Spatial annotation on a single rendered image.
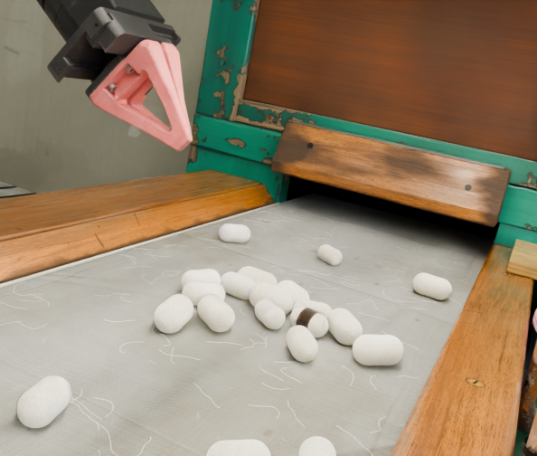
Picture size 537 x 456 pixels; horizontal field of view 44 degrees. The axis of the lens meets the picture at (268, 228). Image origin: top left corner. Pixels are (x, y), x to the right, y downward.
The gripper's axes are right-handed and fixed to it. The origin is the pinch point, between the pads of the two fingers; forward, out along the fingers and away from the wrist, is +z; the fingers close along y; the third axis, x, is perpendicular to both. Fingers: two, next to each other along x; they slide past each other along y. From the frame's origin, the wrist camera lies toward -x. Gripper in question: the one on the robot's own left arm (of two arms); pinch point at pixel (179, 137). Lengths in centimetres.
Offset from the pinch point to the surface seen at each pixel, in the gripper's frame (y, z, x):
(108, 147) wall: 131, -63, 84
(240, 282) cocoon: 2.9, 11.4, 4.5
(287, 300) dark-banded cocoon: 1.9, 14.9, 1.6
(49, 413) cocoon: -21.2, 13.1, 3.9
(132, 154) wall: 131, -55, 78
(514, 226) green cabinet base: 44, 23, -10
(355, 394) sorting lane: -5.9, 22.3, -2.2
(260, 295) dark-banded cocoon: 1.6, 13.3, 3.0
